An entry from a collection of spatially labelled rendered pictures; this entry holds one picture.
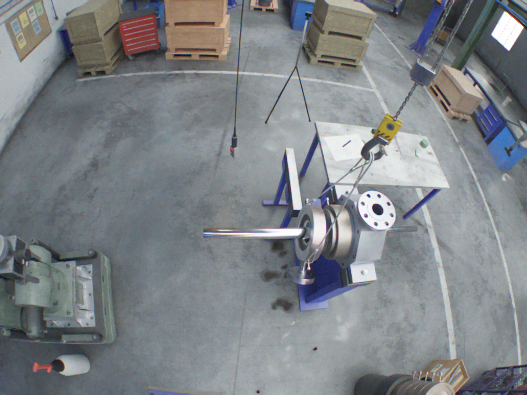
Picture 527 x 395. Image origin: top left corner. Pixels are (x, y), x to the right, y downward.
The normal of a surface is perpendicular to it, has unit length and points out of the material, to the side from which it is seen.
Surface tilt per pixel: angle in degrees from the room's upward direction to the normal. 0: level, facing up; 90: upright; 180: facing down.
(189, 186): 0
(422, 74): 90
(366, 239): 45
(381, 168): 0
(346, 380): 0
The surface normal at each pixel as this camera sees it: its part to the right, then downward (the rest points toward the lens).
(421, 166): 0.11, -0.50
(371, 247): 0.11, 0.26
